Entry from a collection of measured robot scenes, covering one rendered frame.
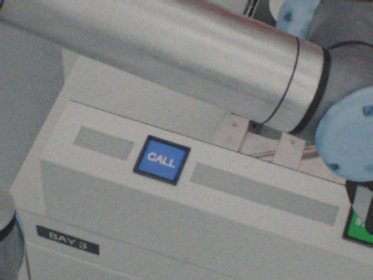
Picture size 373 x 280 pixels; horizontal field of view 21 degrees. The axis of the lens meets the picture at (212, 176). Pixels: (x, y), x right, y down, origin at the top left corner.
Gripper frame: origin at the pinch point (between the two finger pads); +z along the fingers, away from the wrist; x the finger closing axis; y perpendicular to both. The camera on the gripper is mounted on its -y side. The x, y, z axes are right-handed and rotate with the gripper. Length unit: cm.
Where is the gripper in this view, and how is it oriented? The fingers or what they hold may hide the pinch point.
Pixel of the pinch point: (370, 225)
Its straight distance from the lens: 118.3
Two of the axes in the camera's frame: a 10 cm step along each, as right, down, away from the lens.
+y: 3.1, -7.9, 5.3
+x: -9.5, -3.0, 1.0
